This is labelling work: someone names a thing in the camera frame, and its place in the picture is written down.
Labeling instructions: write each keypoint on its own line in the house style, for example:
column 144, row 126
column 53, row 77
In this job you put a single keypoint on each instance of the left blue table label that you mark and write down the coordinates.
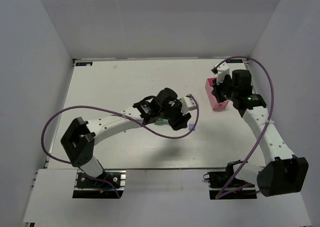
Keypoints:
column 83, row 64

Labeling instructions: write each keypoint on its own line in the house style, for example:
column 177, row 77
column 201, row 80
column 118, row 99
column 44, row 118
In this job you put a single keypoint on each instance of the pink plastic box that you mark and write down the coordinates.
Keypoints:
column 215, row 105

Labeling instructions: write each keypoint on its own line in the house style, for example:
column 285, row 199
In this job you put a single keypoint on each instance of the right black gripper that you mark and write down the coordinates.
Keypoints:
column 217, row 91

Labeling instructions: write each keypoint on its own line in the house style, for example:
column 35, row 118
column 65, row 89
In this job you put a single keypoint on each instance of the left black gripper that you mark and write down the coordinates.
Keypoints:
column 180, row 120

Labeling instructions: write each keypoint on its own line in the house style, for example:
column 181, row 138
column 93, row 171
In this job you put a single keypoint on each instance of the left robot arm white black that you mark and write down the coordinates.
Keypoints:
column 81, row 136

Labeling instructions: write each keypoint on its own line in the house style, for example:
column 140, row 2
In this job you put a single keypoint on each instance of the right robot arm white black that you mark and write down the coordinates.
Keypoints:
column 284, row 172

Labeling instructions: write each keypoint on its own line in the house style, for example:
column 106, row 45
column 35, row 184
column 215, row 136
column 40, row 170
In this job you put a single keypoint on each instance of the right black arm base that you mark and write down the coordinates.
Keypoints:
column 217, row 179

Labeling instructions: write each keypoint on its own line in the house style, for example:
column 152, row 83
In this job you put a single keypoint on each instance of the green wood block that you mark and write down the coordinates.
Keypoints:
column 161, row 121

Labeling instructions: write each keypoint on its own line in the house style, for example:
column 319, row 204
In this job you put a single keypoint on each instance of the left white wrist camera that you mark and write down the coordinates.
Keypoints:
column 188, row 104

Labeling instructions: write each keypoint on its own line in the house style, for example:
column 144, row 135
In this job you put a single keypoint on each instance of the blue table label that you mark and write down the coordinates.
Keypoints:
column 234, row 61
column 83, row 64

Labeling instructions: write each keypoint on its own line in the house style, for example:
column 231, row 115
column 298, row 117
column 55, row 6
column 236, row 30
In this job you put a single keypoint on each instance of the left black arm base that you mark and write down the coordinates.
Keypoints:
column 87, row 188

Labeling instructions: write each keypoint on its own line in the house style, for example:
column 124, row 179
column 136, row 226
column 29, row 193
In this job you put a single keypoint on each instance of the small purple cube block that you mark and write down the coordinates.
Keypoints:
column 192, row 126

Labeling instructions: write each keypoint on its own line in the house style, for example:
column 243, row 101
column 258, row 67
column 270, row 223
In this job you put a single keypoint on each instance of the right blue table label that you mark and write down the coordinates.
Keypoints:
column 234, row 61

